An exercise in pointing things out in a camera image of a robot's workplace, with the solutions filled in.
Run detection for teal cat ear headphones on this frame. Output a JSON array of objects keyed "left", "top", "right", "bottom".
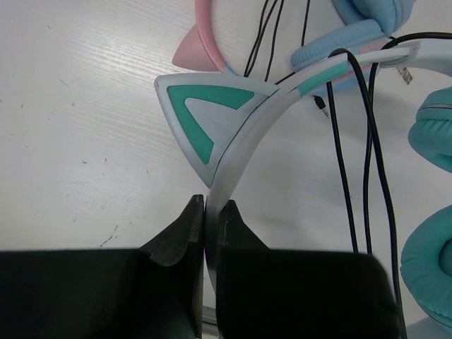
[{"left": 155, "top": 32, "right": 451, "bottom": 331}]

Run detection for small metal scrap piece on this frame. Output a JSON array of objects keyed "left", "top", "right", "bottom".
[{"left": 396, "top": 66, "right": 413, "bottom": 85}]

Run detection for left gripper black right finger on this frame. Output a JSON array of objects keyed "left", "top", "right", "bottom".
[{"left": 216, "top": 201, "right": 401, "bottom": 338}]

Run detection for pink blue cat ear headphones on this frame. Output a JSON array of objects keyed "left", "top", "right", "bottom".
[{"left": 172, "top": 0, "right": 452, "bottom": 121}]

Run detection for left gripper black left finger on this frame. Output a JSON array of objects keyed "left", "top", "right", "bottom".
[{"left": 1, "top": 195, "right": 204, "bottom": 338}]

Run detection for black headphone audio cable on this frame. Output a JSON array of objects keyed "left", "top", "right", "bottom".
[{"left": 326, "top": 31, "right": 452, "bottom": 339}]

